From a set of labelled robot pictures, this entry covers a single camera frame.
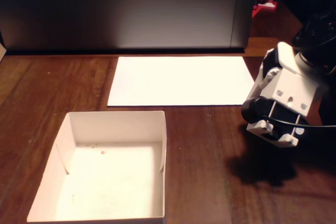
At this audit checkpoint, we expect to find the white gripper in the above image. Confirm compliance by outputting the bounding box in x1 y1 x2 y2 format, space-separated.
248 41 329 118

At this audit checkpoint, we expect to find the large dark grey box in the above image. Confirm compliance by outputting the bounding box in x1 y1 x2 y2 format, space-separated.
0 0 259 53

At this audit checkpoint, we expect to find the white cardboard box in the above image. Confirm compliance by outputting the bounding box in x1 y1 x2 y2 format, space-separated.
26 110 168 224

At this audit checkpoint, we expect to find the red and white stand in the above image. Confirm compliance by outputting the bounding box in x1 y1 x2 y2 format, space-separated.
251 0 279 19

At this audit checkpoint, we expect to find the white paper sheet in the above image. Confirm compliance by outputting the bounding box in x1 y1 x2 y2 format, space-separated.
107 56 255 108

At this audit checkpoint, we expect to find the black camera with white mount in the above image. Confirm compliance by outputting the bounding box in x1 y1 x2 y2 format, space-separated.
241 97 309 147

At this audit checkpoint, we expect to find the black camera cable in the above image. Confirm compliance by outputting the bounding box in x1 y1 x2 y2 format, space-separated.
261 117 336 131

